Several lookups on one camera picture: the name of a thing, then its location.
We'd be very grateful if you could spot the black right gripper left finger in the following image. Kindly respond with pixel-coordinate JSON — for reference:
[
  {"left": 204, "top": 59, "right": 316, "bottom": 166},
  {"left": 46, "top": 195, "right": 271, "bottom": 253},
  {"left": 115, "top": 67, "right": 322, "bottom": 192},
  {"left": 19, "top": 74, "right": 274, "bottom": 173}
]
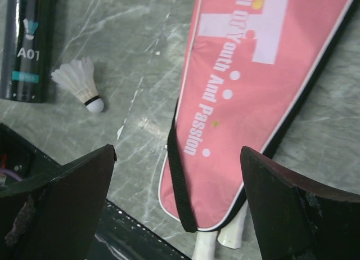
[{"left": 1, "top": 145, "right": 116, "bottom": 259}]

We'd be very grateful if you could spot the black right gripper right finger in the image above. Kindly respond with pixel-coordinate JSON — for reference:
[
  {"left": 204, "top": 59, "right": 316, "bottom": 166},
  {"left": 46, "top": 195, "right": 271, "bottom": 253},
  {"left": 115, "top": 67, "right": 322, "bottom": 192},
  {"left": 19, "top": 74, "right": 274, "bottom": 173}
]
[{"left": 240, "top": 146, "right": 359, "bottom": 259}]

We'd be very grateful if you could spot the white feather shuttlecock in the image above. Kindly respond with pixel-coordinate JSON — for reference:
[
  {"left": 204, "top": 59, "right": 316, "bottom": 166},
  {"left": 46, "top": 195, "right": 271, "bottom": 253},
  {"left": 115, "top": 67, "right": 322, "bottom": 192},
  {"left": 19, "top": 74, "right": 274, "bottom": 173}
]
[{"left": 51, "top": 57, "right": 105, "bottom": 114}]

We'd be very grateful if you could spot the black shuttlecock tube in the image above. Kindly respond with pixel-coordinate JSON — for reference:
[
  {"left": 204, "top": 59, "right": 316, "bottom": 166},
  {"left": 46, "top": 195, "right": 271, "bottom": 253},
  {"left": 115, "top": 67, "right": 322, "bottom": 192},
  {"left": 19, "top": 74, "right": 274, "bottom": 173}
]
[{"left": 1, "top": 0, "right": 56, "bottom": 104}]

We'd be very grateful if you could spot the pink racket bag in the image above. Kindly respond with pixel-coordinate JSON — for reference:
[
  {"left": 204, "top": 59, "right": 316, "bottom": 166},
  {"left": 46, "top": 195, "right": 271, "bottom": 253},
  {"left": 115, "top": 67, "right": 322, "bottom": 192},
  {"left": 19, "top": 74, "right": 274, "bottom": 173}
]
[{"left": 158, "top": 0, "right": 359, "bottom": 232}]

